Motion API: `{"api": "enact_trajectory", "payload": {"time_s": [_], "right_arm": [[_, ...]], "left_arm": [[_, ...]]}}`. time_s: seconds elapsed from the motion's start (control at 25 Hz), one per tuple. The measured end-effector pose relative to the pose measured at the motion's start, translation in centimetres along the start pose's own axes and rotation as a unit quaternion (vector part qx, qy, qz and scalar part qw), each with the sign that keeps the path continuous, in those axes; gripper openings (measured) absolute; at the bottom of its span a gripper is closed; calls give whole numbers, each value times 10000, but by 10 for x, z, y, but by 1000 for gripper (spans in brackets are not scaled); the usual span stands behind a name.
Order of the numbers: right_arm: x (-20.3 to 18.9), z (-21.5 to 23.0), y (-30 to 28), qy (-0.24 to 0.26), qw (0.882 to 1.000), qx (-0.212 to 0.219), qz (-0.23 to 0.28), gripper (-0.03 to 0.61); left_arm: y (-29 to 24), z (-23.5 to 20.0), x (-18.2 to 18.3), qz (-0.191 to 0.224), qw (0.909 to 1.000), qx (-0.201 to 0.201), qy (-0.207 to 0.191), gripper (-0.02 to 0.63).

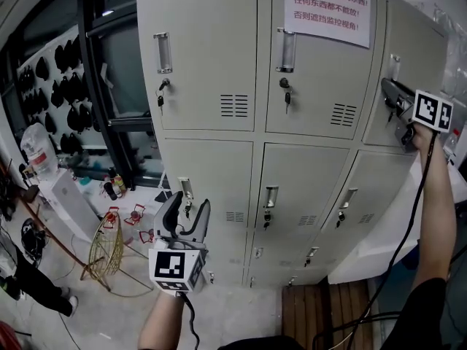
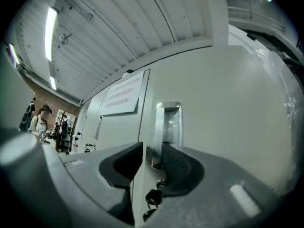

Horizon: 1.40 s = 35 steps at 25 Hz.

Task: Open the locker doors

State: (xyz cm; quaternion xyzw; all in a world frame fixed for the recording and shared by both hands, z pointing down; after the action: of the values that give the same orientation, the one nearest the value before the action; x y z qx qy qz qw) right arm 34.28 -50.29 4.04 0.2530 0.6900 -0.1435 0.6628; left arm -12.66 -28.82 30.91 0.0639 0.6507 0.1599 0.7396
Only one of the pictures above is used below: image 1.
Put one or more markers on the white paper notice red print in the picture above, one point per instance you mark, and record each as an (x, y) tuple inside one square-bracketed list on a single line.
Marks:
[(328, 9)]

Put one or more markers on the person's right forearm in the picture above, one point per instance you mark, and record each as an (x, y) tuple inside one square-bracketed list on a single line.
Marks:
[(436, 210)]

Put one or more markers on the clear water dispenser bottle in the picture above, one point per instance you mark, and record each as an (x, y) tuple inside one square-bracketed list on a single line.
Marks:
[(36, 148)]

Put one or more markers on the brown broom pole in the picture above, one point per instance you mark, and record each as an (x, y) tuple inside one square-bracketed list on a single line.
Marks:
[(47, 228)]

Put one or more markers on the cluster of small floor bottles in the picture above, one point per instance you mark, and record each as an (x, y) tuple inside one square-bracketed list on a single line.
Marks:
[(115, 186)]

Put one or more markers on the person's left forearm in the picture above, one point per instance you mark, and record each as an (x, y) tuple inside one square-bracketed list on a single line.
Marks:
[(160, 323)]

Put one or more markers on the clear plastic sheeting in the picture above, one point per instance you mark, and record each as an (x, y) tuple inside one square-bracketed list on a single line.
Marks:
[(454, 42)]

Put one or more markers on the white water dispenser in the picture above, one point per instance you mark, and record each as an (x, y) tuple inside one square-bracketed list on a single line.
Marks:
[(69, 202)]

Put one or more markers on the group of black hanging bags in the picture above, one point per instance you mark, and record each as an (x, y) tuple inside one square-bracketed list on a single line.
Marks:
[(69, 86)]

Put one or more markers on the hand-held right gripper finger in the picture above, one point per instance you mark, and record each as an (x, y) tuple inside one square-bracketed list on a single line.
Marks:
[(396, 88)]

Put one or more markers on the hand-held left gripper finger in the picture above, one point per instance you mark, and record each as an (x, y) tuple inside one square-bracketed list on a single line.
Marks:
[(202, 221), (169, 213)]

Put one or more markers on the person's black shirt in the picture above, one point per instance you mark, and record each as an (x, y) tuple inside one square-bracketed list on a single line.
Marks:
[(419, 315)]

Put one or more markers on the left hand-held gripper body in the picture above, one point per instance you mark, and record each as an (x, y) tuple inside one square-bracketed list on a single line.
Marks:
[(171, 264)]

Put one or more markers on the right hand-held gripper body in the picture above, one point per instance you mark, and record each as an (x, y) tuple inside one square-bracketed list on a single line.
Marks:
[(432, 109)]

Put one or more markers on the black helmet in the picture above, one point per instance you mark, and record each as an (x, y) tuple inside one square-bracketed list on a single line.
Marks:
[(33, 237)]

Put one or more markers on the black framed glass door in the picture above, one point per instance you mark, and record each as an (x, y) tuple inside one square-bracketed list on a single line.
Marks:
[(109, 97)]

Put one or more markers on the red round object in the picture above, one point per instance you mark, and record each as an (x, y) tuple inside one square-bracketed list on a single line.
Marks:
[(9, 337)]

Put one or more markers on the bank of grey locker doors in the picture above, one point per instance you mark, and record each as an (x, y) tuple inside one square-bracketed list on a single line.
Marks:
[(204, 20)]

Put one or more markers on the small clear plastic bottle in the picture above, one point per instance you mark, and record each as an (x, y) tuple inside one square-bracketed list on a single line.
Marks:
[(453, 140)]

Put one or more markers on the grey metal locker door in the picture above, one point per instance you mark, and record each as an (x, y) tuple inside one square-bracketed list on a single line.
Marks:
[(412, 49)]

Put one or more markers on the brown wooden slat platform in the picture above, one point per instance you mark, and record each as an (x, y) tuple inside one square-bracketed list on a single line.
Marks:
[(310, 315)]

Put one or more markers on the white pegboard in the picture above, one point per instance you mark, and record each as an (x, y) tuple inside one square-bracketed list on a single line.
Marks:
[(40, 119)]

